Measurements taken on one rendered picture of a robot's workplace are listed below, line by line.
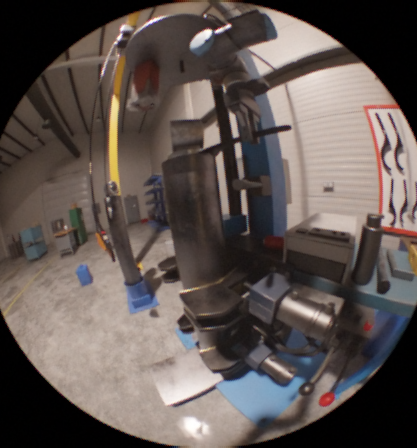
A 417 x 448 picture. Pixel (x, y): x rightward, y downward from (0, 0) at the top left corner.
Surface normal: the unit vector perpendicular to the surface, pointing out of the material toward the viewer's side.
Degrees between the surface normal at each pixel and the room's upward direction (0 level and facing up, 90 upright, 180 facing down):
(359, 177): 90
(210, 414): 0
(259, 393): 0
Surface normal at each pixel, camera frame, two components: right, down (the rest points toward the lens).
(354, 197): -0.84, 0.22
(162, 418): -0.12, -0.97
